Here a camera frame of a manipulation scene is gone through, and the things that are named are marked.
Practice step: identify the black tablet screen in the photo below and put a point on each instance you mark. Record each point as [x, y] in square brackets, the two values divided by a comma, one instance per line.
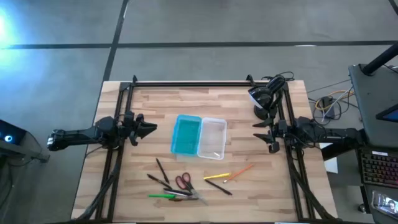
[390, 115]

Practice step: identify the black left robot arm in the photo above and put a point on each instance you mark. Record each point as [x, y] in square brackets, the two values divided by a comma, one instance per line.
[77, 137]

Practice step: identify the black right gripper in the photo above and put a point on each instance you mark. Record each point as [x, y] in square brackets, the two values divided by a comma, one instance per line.
[280, 130]

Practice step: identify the black gooseneck desk lamp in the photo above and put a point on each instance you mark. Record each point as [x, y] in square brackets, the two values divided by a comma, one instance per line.
[261, 96]

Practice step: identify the green pen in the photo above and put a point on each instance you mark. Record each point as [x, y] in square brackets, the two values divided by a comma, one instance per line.
[161, 196]

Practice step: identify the clear plastic supply box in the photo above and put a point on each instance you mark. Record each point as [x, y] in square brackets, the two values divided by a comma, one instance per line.
[213, 138]

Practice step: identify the dark grey desk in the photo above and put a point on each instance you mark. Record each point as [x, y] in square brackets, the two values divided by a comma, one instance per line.
[373, 102]

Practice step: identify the black aluminium table frame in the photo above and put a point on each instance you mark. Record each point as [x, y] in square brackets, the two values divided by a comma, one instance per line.
[186, 84]

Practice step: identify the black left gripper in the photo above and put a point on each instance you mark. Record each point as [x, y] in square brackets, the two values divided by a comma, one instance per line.
[130, 123]

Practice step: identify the black backlit keyboard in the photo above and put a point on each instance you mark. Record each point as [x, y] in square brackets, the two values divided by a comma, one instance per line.
[381, 169]

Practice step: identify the black device with blue light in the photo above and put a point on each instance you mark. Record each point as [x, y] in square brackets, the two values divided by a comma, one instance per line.
[12, 137]

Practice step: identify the brown pen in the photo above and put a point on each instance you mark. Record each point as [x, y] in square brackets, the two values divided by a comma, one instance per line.
[183, 199]

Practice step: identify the smartphone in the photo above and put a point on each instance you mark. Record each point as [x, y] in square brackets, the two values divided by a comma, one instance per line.
[385, 203]

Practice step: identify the orange pencil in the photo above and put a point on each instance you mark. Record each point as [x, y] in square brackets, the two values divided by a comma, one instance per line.
[237, 173]

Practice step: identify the clear pen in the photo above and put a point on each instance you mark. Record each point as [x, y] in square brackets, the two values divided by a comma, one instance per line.
[174, 193]

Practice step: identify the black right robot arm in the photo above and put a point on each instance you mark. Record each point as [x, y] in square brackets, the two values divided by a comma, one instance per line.
[326, 134]

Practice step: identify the blue plastic box lid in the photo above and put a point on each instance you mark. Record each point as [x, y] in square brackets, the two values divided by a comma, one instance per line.
[186, 135]

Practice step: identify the black pole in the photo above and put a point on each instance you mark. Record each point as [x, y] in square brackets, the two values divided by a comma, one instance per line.
[381, 59]

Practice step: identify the yellow highlighter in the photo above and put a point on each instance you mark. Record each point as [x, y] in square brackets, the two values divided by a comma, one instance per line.
[217, 176]

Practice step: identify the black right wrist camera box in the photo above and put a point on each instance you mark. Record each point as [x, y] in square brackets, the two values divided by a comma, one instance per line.
[274, 147]

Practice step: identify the black power adapter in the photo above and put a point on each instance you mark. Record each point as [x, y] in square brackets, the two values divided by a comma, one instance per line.
[327, 107]

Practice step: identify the black clip pen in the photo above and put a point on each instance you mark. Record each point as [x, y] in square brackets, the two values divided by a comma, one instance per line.
[178, 191]

